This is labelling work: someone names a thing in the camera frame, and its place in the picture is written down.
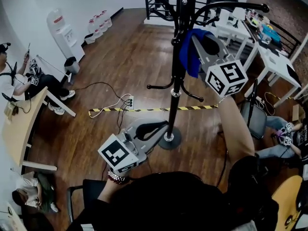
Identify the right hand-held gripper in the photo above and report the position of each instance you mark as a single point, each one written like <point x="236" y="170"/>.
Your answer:
<point x="226" y="77"/>

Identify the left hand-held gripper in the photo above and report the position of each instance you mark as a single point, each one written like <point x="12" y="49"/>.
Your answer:
<point x="113" y="153"/>

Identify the blue cloth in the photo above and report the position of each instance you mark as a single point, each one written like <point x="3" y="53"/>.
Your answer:
<point x="188" y="54"/>

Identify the black coat rack stand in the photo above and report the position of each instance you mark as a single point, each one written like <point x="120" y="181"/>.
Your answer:
<point x="176" y="64"/>

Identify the person's left forearm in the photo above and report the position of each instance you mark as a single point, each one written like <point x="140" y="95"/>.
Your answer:
<point x="109" y="191"/>

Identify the white table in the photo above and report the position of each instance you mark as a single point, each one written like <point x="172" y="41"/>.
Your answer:
<point x="231" y="31"/>
<point x="302" y="91"/>
<point x="276" y="64"/>

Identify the yellow black hazard tape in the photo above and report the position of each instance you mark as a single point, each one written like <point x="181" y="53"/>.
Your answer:
<point x="149" y="109"/>

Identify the white box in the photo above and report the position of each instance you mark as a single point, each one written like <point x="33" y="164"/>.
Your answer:
<point x="224" y="17"/>

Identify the teal box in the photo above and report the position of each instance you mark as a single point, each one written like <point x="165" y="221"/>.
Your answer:
<point x="270" y="34"/>

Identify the person's black shirt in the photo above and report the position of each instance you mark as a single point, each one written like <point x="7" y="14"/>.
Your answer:
<point x="168" y="201"/>

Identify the black pad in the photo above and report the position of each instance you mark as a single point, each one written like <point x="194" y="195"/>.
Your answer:
<point x="292" y="74"/>

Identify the white mop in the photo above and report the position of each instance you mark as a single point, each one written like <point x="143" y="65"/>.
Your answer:
<point x="69" y="78"/>

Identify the grey bin with black bag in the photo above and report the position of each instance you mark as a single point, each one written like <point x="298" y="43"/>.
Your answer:
<point x="72" y="66"/>

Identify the cardboard box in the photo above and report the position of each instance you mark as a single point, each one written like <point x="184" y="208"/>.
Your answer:
<point x="297" y="112"/>

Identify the group of clear water jugs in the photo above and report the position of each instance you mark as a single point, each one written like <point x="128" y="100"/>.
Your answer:
<point x="98" y="26"/>

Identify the white water dispenser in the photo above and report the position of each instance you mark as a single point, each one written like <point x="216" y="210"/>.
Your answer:
<point x="69" y="44"/>

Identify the beige desk with white legs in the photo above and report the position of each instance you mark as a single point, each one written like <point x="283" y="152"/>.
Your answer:
<point x="16" y="133"/>

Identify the small beige box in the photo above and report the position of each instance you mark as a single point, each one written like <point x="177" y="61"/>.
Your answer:
<point x="9" y="111"/>

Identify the yellow table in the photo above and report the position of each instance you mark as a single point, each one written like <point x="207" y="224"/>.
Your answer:
<point x="288" y="196"/>

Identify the white metal post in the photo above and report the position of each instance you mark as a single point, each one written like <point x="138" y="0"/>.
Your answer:
<point x="300" y="46"/>

